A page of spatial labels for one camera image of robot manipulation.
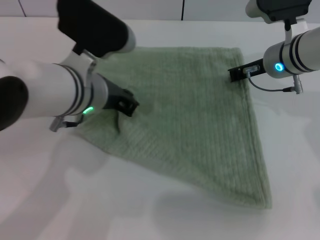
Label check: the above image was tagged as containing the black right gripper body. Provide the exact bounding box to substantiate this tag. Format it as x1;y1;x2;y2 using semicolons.
228;58;269;83

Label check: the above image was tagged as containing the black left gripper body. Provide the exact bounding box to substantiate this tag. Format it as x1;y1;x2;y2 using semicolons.
102;77;135;111

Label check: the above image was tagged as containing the green ribbed terry towel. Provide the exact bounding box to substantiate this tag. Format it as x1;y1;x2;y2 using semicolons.
71;46;274;210

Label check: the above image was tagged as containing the grey left wrist cable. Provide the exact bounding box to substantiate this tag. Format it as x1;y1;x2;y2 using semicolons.
49;115;85;133

